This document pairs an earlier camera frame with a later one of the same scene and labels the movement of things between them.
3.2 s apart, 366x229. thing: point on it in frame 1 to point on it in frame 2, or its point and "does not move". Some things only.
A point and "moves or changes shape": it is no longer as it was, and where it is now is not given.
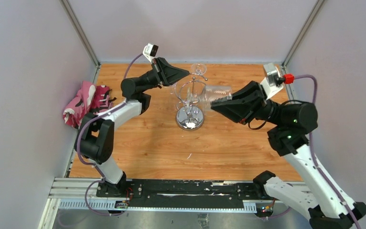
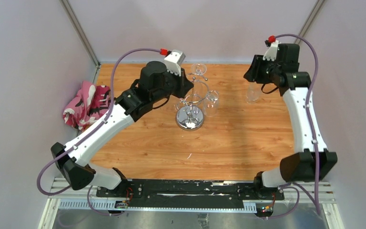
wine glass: x=198 y=69 does not move
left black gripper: x=166 y=74 to x=184 y=84
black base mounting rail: x=182 y=193 does not move
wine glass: x=201 y=97 moves or changes shape
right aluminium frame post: x=317 y=7 does not move
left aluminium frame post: x=84 y=39 does not move
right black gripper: x=251 y=100 to x=253 y=73
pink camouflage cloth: x=92 y=98 does not move
